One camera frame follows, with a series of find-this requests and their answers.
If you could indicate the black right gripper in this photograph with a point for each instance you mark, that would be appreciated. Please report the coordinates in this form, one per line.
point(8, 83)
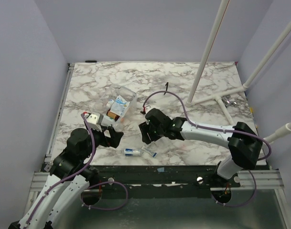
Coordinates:
point(148, 130)

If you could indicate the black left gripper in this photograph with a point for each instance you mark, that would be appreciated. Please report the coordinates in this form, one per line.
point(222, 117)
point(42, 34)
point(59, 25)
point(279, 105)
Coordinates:
point(115, 139)

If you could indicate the white gauze roll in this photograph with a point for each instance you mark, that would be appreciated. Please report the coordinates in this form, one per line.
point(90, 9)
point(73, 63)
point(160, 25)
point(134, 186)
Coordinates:
point(132, 152)

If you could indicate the amber bottle orange cap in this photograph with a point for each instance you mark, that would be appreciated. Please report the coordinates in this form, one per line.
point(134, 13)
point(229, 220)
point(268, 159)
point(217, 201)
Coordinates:
point(113, 116)

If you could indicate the small blue white tube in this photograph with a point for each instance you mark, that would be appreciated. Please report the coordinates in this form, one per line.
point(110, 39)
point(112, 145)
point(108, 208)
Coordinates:
point(150, 152)

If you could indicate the blue white gauze dressing pack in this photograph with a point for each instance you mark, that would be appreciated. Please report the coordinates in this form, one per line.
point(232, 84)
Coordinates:
point(120, 106)

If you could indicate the white plastic bottle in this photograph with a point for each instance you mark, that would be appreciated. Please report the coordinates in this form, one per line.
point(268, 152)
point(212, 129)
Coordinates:
point(109, 104)

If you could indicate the clear plastic medicine box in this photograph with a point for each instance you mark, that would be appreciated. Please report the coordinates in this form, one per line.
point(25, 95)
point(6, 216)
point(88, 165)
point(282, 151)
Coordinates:
point(111, 93)

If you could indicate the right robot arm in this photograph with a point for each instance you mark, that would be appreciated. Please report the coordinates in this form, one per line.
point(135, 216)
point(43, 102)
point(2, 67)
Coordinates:
point(240, 140)

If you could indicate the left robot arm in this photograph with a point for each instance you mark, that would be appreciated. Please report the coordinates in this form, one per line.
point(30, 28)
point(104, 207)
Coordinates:
point(68, 177)

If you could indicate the metal clamp on pipe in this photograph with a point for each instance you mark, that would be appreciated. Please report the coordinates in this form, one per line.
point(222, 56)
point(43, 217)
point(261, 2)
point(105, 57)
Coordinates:
point(228, 101)

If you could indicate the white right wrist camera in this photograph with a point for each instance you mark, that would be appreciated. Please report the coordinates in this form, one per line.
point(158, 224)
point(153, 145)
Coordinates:
point(146, 109)

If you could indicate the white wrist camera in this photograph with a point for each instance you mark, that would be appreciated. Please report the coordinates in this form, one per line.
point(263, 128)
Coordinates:
point(146, 109)
point(94, 120)

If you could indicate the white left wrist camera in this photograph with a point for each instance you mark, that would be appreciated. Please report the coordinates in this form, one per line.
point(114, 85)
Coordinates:
point(94, 120)

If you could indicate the white pvc pipe frame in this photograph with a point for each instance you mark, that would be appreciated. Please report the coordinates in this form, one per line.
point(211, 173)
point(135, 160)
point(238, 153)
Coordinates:
point(264, 47)

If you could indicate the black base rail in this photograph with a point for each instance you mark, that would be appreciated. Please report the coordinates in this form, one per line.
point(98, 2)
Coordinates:
point(141, 182)

